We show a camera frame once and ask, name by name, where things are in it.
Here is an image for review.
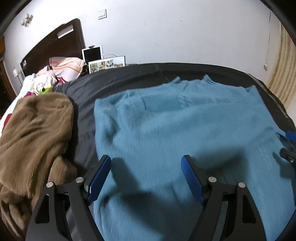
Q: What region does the teal knit sweater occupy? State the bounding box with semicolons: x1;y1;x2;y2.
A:
93;76;295;240

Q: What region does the cream curtain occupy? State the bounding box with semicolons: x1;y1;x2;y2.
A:
268;24;296;108

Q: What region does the brown fleece garment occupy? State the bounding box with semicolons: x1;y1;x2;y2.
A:
1;92;77;240

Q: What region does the red folded garment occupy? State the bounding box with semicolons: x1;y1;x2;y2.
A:
2;113;12;130

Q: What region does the magenta garment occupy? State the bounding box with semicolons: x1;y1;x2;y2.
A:
24;91;36;97

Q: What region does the black cloth work mat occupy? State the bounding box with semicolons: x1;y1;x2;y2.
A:
55;63;295;175

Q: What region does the white crumpled garment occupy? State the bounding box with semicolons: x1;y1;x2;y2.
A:
20;73;57;95

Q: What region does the white framed tablet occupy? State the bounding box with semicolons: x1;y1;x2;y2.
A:
82;45;103;64

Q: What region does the dark wooden headboard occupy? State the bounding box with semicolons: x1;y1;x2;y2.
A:
20;19;85;76

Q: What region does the wall power cable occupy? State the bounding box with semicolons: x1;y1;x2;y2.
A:
263;10;272;71

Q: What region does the bedside wall lamp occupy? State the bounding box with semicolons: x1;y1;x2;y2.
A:
13;68;23;86

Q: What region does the photo collage frame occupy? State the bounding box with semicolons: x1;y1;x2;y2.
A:
88;56;125;74

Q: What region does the wall lamp fixture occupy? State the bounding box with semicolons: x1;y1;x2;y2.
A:
21;13;33;27

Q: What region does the white wall switch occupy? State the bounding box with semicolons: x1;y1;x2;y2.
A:
98;9;107;20

